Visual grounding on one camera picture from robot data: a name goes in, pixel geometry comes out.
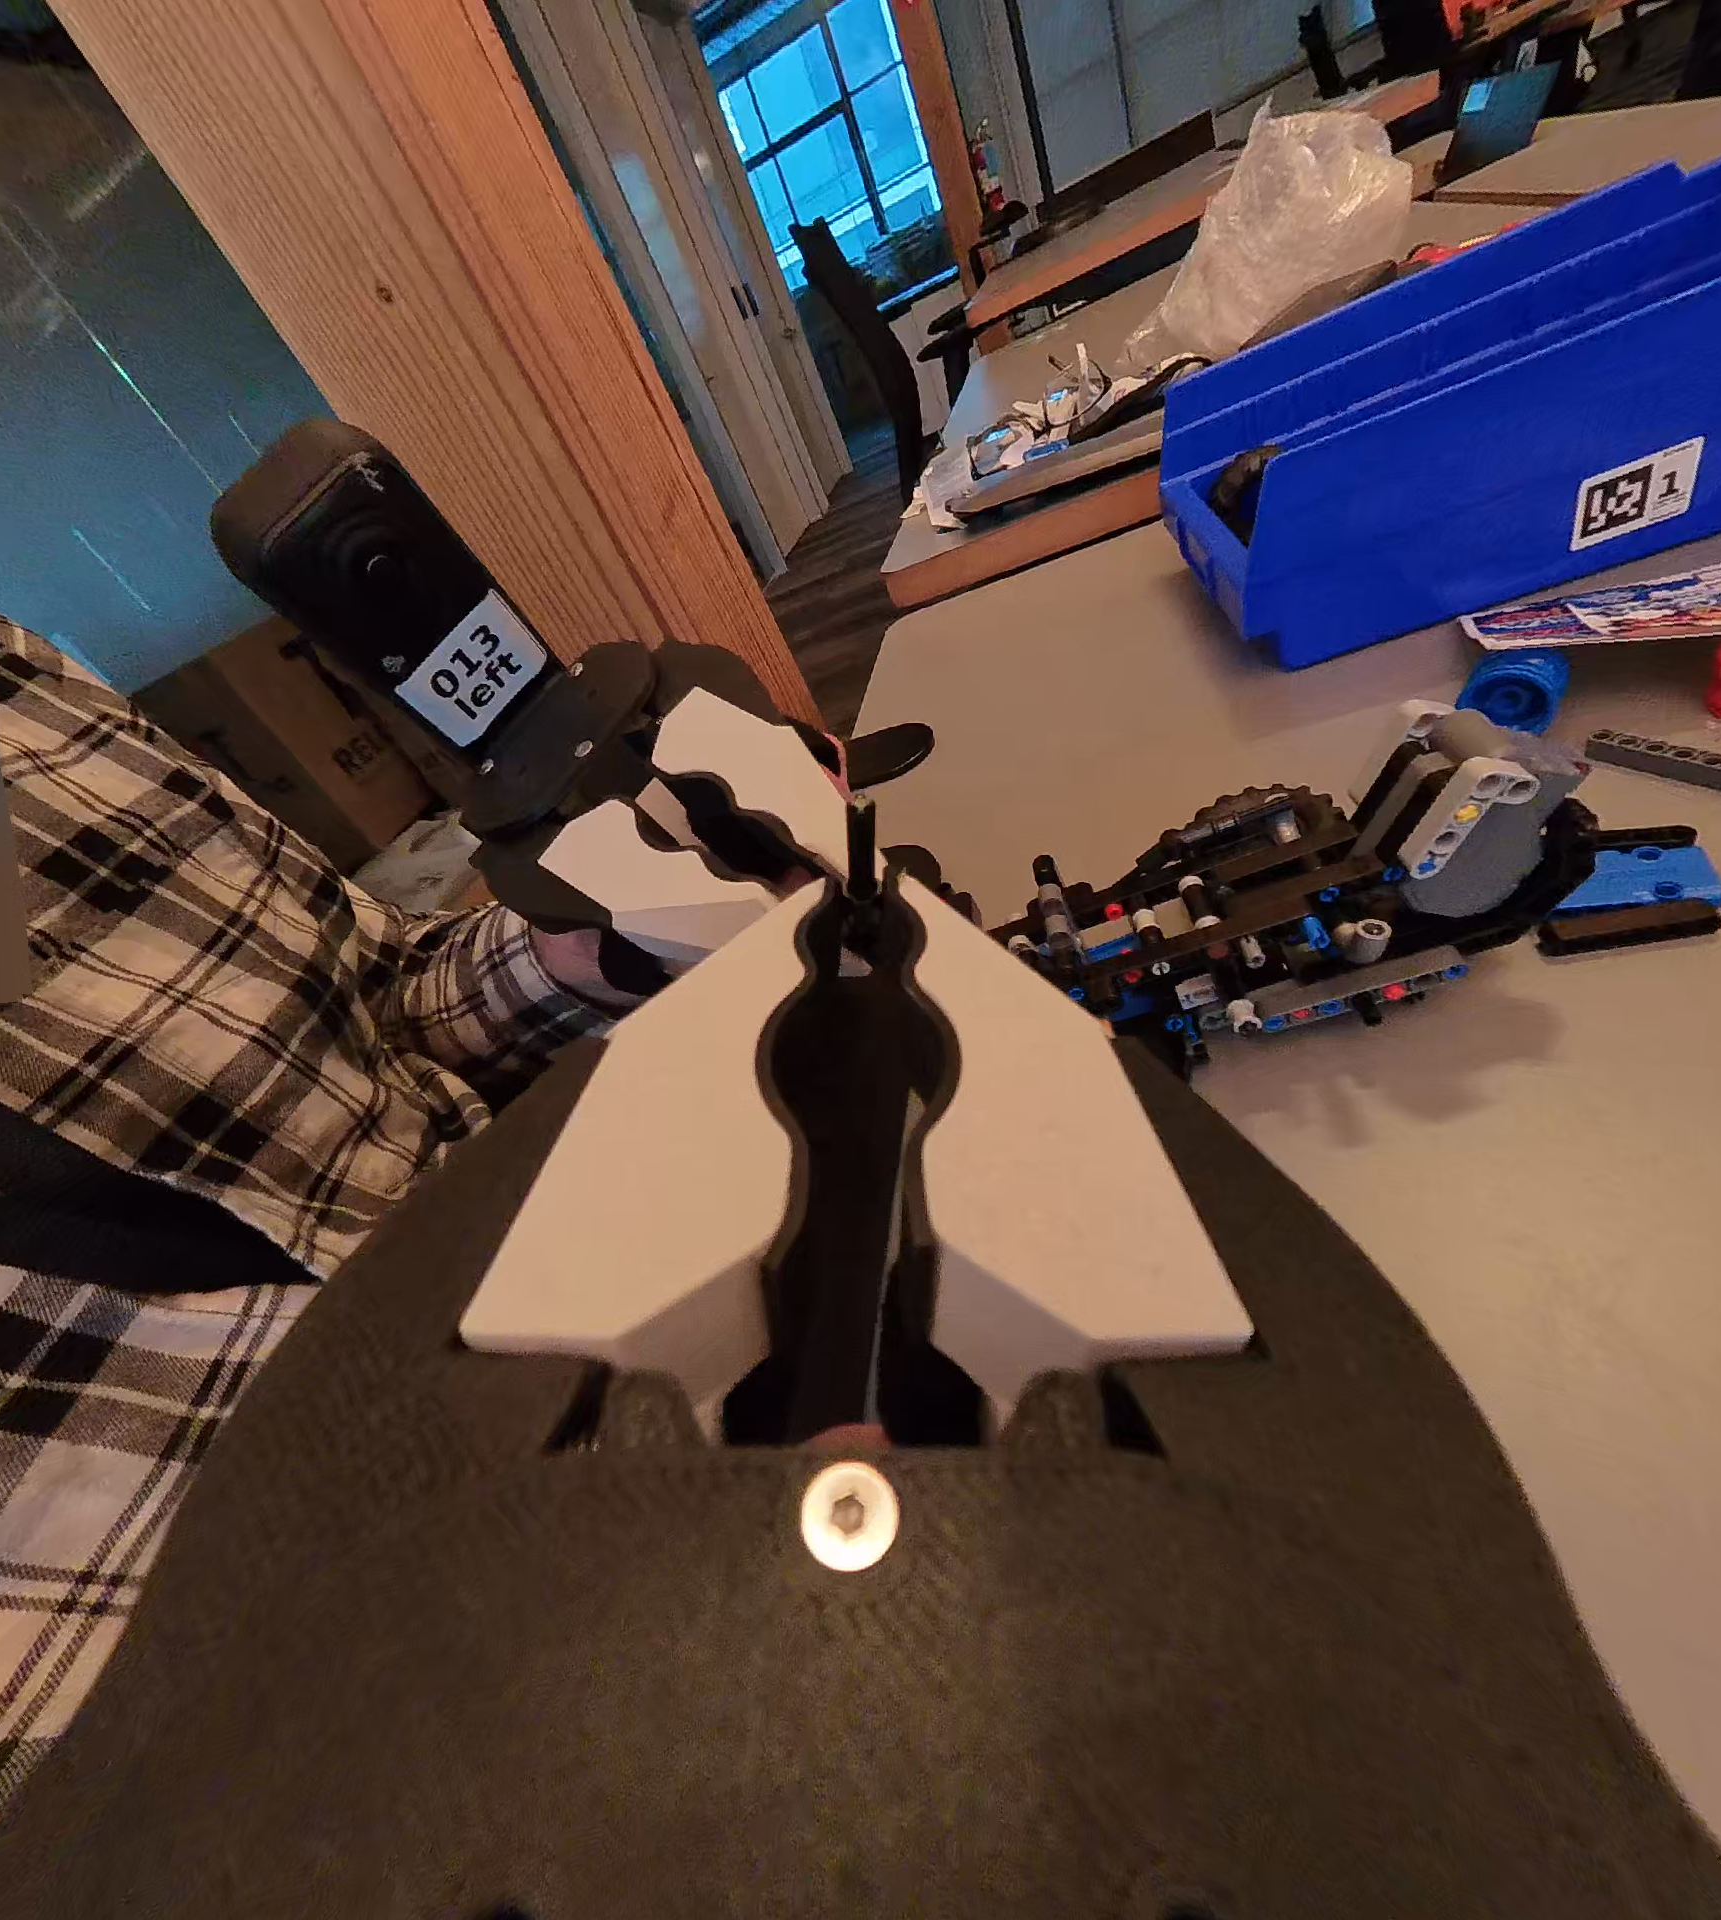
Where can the black holed beam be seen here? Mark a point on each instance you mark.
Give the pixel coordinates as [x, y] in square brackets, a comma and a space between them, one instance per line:
[1638, 840]

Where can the black smooth beam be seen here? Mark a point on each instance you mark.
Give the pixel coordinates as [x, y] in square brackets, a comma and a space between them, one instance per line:
[1624, 926]

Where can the printed sticker sheet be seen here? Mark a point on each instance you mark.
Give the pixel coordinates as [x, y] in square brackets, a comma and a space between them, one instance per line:
[1638, 601]

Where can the black chair armrest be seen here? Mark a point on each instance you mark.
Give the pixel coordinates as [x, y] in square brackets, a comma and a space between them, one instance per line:
[890, 752]

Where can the black office chair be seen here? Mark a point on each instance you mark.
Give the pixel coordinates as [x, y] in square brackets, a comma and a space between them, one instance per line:
[860, 331]

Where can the person's left forearm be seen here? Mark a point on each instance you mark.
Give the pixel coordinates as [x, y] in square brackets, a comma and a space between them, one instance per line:
[230, 901]

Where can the blue storage bin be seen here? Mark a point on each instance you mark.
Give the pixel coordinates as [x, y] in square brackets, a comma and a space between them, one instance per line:
[1474, 344]

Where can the wooden pillar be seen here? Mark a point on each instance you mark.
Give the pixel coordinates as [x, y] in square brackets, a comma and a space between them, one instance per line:
[425, 300]

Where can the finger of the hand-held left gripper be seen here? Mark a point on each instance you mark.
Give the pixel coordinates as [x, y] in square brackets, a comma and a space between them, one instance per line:
[635, 871]
[747, 750]

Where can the grey desk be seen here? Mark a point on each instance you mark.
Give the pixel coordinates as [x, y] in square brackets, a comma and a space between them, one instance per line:
[1549, 1201]

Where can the person's plaid shirt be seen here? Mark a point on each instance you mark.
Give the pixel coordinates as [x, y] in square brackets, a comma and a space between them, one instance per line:
[51, 1425]

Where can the blue wheel rim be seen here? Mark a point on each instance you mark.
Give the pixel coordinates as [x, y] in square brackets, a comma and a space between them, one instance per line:
[1512, 690]

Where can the crumpled clear plastic bag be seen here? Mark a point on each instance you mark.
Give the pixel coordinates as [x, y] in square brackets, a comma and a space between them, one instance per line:
[1279, 224]

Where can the red fire extinguisher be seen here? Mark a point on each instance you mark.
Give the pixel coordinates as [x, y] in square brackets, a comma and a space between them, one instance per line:
[985, 169]

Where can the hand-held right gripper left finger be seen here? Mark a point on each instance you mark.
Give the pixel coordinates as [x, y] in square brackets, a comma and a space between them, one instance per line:
[620, 1201]

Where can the black rod with connector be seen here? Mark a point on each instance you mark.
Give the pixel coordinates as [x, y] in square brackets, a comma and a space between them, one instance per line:
[860, 848]

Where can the toy truck chassis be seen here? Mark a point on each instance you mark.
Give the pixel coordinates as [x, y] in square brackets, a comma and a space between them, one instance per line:
[1248, 931]

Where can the grey holed beam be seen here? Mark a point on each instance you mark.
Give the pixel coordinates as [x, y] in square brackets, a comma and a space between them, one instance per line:
[1685, 763]

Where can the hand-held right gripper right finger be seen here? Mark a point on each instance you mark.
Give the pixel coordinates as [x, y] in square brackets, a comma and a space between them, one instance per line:
[1085, 1201]

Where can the person's left hand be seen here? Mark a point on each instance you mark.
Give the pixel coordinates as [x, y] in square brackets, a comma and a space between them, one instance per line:
[574, 968]

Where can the cardboard box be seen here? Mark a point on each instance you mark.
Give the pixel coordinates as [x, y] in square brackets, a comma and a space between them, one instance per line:
[275, 720]

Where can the large window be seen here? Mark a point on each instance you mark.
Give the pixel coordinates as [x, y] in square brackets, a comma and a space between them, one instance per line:
[814, 134]

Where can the neighbouring wooden-edged table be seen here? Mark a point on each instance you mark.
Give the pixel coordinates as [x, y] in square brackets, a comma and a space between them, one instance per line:
[1010, 549]

